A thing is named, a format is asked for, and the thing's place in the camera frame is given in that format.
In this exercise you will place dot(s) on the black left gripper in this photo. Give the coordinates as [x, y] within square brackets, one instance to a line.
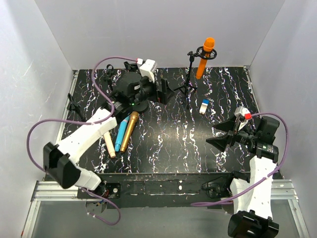
[157, 89]

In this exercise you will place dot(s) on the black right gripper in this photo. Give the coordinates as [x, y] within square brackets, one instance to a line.
[233, 135]

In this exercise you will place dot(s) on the black round-base clamp stand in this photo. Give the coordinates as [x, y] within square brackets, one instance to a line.
[132, 81]

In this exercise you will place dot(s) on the gold toy microphone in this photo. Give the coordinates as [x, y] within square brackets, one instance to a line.
[132, 121]

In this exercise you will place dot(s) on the black tripod shock-mount stand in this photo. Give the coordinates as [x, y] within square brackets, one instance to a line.
[186, 87]

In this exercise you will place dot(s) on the orange toy microphone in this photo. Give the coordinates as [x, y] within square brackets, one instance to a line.
[206, 52]

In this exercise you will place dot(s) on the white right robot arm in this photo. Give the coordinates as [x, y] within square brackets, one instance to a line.
[252, 217]

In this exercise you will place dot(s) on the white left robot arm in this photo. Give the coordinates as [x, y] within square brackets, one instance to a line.
[60, 160]

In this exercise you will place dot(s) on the black small tripod stand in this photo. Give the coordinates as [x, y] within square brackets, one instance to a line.
[110, 78]

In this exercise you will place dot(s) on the black left clamp stand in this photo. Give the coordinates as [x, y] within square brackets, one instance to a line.
[74, 107]

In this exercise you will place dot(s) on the blue and white block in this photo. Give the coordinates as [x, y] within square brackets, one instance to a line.
[203, 107]

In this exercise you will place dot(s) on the blue toy microphone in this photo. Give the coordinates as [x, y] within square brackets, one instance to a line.
[121, 133]

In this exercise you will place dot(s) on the pink toy microphone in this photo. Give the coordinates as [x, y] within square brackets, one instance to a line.
[109, 145]

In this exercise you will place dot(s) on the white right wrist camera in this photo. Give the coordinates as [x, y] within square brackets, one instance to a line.
[242, 115]

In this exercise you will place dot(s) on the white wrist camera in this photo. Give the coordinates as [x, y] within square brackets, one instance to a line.
[147, 68]
[242, 115]

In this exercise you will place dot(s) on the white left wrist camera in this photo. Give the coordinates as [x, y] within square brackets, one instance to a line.
[147, 68]

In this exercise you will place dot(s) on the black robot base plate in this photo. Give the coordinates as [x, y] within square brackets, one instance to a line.
[165, 189]

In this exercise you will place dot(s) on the aluminium frame rail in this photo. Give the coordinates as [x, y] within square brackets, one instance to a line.
[49, 190]

